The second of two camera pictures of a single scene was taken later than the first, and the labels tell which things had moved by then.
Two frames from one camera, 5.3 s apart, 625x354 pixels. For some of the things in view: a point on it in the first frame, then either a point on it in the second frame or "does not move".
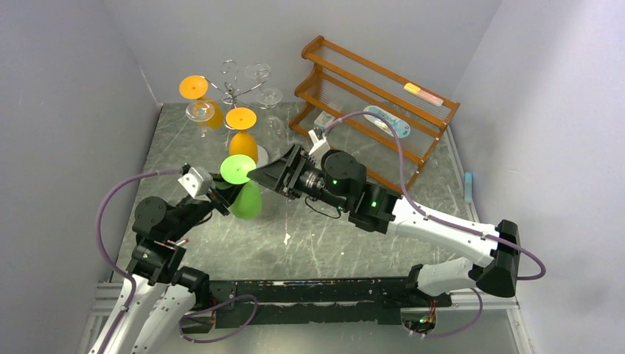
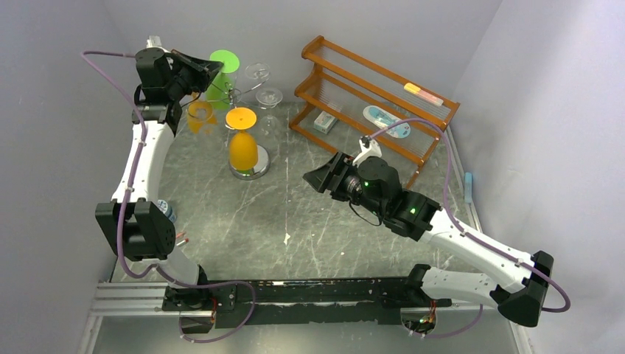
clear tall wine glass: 259,71 does not move
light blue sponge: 468,187 does not move
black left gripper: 225,194 to 207,71
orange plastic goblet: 242,142 does not move
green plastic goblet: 247,203 to 219,95
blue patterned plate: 402,127 does not move
